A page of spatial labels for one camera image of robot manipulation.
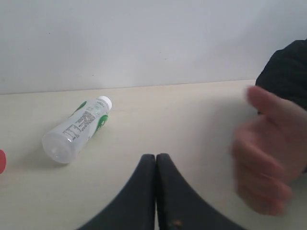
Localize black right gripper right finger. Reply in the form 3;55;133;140
156;153;243;230

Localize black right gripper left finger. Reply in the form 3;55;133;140
79;154;155;230

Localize clear bottle green white label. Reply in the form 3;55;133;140
42;96;112;164

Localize clear cola bottle red label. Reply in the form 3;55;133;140
0;150;7;174

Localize person's open right hand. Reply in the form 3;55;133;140
232;86;307;216

